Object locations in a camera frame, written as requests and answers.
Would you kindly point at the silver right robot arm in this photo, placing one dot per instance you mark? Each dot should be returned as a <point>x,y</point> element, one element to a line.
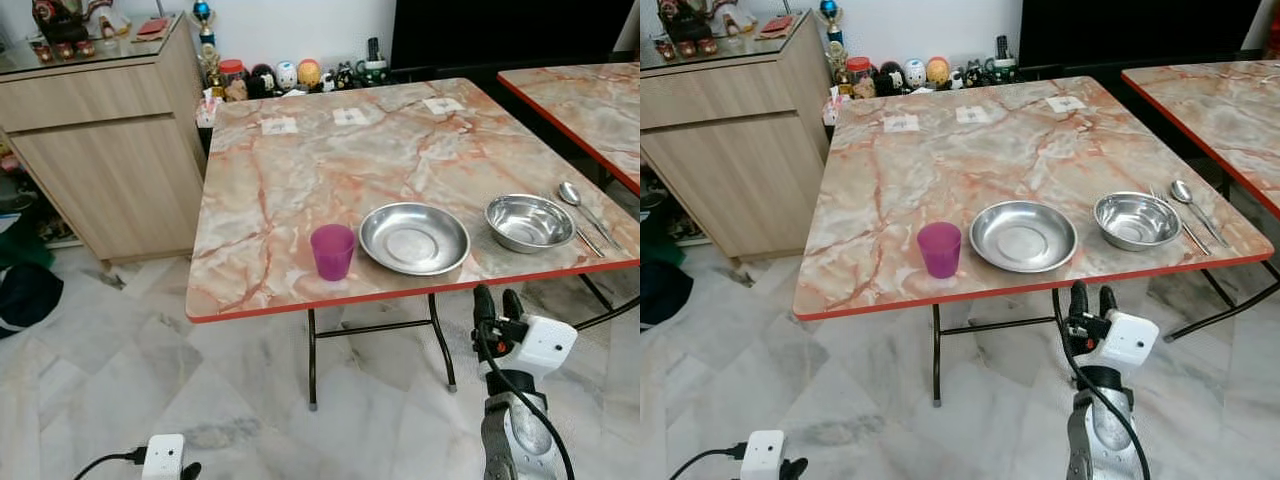
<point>520,435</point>
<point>1100,432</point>

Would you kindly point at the shallow stainless steel plate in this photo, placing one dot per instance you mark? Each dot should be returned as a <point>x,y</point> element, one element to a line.
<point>414,240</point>
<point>1023,238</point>

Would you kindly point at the stainless steel bowl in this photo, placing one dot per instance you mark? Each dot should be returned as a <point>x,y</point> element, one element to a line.
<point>530,222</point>
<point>1138,220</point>

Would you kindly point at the stainless steel fork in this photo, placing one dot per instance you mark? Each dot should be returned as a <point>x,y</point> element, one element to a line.
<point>1196,240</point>
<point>590,242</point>

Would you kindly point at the stainless steel spoon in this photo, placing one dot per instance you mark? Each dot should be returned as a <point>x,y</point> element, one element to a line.
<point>569,192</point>
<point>1181,190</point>

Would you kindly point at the black bag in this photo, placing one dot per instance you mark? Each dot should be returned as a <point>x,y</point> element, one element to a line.
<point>658,292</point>
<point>25,297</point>

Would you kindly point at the purple plastic cup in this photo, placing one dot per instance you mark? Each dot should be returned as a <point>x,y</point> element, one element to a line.
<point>939,252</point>
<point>332,254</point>

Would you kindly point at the dark green cloth item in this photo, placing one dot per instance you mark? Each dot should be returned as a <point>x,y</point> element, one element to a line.
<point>20,250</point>
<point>655,238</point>

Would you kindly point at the white paper label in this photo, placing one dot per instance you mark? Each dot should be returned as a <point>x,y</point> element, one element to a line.
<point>443,105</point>
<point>973,114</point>
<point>1066,103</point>
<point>278,125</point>
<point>350,116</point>
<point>901,123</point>

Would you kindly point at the marble-print folding table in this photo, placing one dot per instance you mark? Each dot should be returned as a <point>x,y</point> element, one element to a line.
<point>930,165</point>
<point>330,170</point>

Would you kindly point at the marble-print table red edge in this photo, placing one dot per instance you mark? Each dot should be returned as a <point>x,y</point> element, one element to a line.
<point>590,105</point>
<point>1220,115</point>

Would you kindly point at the light wooden cabinet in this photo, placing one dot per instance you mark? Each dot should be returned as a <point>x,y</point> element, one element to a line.
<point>100,160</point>
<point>730,155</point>

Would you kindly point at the orange round figurine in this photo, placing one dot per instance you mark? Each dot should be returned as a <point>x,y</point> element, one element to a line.
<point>937,71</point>
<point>309,73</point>

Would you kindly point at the black television screen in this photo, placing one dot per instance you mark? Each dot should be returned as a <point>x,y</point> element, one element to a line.
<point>1140,28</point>
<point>510,30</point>

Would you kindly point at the white round figurine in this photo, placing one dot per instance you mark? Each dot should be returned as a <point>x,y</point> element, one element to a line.
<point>286,75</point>
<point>915,72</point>

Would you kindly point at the black round figurine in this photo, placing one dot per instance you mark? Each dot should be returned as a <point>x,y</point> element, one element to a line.
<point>262,81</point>
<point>890,78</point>

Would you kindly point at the red-lidded clear jar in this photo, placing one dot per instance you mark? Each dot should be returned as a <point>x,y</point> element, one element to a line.
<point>233,80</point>
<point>859,77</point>

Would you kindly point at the white tissue packet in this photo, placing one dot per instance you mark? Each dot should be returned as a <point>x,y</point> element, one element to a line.
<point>831,108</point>
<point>207,110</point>

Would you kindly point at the dark decorative statue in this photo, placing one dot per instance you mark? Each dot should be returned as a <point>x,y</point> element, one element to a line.
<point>685,16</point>
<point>58,18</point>

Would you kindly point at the blue and gold trophy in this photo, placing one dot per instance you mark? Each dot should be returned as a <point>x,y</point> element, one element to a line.
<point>829,16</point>
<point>204,18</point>

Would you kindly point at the flat red packet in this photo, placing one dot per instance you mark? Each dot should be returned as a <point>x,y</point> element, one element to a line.
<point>778,24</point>
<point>152,27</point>

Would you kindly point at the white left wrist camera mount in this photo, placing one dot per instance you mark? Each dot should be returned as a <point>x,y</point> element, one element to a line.
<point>763,453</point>
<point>163,457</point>

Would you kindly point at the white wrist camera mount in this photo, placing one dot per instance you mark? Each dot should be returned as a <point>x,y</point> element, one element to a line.
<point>163,457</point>
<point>1130,340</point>
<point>763,453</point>
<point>547,345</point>

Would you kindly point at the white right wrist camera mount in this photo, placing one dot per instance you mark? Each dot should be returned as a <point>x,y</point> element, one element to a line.
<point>1130,340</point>
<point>547,345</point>

